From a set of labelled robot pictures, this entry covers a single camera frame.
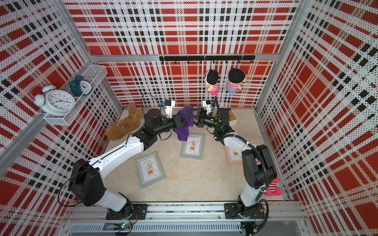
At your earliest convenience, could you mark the white pink plush toy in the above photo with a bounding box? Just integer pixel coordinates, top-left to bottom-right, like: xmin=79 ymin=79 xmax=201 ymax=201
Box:
xmin=263 ymin=177 xmax=284 ymax=197

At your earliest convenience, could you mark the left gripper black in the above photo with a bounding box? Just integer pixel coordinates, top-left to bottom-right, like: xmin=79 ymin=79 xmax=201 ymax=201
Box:
xmin=154 ymin=114 xmax=190 ymax=135

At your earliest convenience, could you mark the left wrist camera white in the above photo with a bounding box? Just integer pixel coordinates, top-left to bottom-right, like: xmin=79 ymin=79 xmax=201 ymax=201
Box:
xmin=163 ymin=100 xmax=176 ymax=119

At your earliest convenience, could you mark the green picture frame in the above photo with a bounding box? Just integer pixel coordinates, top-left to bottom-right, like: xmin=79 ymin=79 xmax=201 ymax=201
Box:
xmin=135 ymin=151 xmax=165 ymax=189
xmin=180 ymin=133 xmax=205 ymax=160

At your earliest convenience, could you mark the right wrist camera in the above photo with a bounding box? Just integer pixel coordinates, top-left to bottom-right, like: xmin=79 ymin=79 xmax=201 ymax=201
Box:
xmin=202 ymin=100 xmax=214 ymax=115

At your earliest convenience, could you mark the doll with blue clothes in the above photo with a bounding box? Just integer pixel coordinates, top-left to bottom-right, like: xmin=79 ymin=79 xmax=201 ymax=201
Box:
xmin=226 ymin=68 xmax=246 ymax=93

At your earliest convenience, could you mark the green circuit board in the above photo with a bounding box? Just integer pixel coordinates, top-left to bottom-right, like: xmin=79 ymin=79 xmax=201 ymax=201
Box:
xmin=114 ymin=223 xmax=131 ymax=231

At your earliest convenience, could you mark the white tissue box wooden lid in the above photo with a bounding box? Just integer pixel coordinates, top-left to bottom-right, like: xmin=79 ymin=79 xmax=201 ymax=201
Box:
xmin=228 ymin=110 xmax=237 ymax=126

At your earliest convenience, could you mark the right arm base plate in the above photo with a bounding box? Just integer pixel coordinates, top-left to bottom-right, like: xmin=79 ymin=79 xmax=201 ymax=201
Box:
xmin=224 ymin=202 xmax=265 ymax=219

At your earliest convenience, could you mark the white wire shelf basket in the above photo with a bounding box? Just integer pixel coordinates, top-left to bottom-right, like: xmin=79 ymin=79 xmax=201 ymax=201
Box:
xmin=43 ymin=65 xmax=107 ymax=126

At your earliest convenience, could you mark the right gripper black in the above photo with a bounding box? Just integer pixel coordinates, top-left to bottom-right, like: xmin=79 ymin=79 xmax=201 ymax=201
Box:
xmin=187 ymin=107 xmax=221 ymax=130

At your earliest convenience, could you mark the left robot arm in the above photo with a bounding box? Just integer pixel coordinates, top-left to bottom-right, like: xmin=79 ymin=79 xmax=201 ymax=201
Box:
xmin=68 ymin=106 xmax=194 ymax=219

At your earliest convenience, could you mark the teal alarm clock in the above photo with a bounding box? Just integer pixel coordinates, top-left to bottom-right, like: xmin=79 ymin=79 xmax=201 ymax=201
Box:
xmin=69 ymin=75 xmax=93 ymax=97

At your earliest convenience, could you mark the brown plush toy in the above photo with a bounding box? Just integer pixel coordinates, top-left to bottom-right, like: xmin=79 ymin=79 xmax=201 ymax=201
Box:
xmin=106 ymin=105 xmax=144 ymax=141

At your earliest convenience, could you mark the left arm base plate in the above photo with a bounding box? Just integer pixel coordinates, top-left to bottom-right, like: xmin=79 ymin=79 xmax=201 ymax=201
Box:
xmin=105 ymin=204 xmax=148 ymax=220

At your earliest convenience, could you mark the doll with pink clothes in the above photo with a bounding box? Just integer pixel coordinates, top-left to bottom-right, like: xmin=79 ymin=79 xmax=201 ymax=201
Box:
xmin=205 ymin=69 xmax=220 ymax=95

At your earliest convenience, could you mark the purple cloth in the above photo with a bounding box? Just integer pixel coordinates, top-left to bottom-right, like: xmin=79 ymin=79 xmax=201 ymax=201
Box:
xmin=173 ymin=105 xmax=194 ymax=142

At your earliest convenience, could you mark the white alarm clock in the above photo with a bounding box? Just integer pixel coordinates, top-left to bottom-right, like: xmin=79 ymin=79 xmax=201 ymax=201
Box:
xmin=30 ymin=85 xmax=75 ymax=117

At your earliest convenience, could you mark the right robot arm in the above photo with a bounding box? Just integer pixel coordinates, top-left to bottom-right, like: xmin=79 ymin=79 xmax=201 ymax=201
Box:
xmin=187 ymin=107 xmax=277 ymax=218

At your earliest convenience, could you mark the pink picture frame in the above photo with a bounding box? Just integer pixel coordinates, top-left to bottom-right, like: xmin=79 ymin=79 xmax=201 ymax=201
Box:
xmin=224 ymin=146 xmax=242 ymax=165

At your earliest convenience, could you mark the black hook rail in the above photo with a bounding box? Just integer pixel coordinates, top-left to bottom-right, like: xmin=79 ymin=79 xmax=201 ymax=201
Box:
xmin=159 ymin=55 xmax=256 ymax=63

